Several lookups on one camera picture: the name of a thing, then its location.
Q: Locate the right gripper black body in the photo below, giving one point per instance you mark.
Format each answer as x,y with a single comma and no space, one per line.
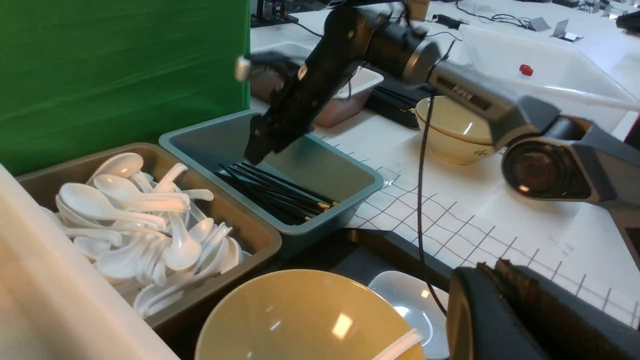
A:
299,101

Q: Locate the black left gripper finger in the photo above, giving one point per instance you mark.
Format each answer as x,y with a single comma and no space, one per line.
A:
511,312

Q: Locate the white square sauce dish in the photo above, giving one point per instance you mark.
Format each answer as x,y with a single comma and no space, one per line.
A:
412,299

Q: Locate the white ceramic soup spoon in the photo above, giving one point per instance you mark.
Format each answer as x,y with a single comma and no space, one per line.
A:
401,345

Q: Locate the yellow noodle bowl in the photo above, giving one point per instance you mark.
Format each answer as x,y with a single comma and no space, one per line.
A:
300,314

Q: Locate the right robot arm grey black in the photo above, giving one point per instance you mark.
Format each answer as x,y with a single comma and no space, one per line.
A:
549,156

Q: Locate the yellow rice bowl background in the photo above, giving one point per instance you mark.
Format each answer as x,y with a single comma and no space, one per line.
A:
455,134

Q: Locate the pink plastic bin background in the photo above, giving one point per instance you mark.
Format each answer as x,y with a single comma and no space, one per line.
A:
348,102

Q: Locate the blue-grey chopstick bin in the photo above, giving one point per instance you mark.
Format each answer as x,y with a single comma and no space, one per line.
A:
309,162

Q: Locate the bundle of black chopsticks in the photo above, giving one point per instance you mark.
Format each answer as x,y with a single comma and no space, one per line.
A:
286,201

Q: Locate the black serving tray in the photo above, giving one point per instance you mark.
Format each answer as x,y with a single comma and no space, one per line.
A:
359,254

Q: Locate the pile of white spoons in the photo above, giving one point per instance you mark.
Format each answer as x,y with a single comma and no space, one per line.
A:
146,237

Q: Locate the green backdrop cloth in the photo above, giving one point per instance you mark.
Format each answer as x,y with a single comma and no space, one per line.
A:
82,76

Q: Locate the red bottle cap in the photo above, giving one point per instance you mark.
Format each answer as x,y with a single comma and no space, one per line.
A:
525,70

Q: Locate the white tub background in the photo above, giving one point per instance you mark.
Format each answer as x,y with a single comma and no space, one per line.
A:
562,76

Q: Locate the grey-brown spoon bin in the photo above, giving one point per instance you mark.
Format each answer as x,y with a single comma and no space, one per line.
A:
253,233

